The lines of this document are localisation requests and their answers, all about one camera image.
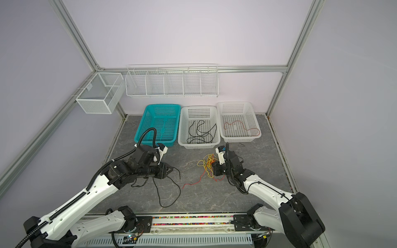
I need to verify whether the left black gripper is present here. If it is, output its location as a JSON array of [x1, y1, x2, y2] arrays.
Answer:
[[138, 161, 174, 179]]

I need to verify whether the cable bundle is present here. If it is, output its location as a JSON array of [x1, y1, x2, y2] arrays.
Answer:
[[181, 154, 225, 190]]

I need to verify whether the black cable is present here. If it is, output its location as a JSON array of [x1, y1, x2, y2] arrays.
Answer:
[[185, 119, 218, 145], [151, 166, 182, 208]]

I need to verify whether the red cable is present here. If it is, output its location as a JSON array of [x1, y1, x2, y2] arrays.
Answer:
[[223, 120, 261, 137]]

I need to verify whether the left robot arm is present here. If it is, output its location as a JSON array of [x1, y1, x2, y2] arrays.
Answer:
[[17, 143, 174, 248]]

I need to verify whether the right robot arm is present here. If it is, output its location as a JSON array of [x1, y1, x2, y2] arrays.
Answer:
[[213, 146, 326, 248]]

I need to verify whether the middle white plastic basket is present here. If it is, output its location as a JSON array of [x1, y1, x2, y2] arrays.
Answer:
[[177, 106, 221, 149]]

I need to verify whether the white plastic basket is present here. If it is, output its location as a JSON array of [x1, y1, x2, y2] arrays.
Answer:
[[177, 106, 221, 149], [217, 101, 262, 143]]

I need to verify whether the right white plastic basket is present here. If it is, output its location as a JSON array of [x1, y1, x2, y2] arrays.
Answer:
[[217, 101, 262, 143]]

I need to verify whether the teal plastic basket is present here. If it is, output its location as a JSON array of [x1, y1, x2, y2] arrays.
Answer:
[[134, 104, 182, 147]]

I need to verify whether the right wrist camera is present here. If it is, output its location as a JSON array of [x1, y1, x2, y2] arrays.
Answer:
[[216, 146, 226, 165]]

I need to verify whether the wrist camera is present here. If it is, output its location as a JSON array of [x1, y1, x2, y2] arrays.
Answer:
[[216, 146, 226, 165], [153, 143, 168, 165]]

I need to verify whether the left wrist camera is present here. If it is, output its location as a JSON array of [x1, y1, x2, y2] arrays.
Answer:
[[153, 143, 168, 165]]

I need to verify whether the front aluminium rail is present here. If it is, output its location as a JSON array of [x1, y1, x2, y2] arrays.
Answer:
[[136, 207, 287, 234]]

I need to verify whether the white slotted cable duct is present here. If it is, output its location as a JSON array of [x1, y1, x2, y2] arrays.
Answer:
[[77, 234, 253, 248]]

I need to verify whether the white wire wall shelf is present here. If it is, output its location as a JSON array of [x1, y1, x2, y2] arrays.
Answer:
[[125, 64, 219, 98]]

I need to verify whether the white mesh wall box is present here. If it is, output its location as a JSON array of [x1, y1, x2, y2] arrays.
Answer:
[[76, 72, 126, 114]]

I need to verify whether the aluminium cage frame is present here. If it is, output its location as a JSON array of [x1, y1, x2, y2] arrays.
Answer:
[[1, 1, 324, 197]]

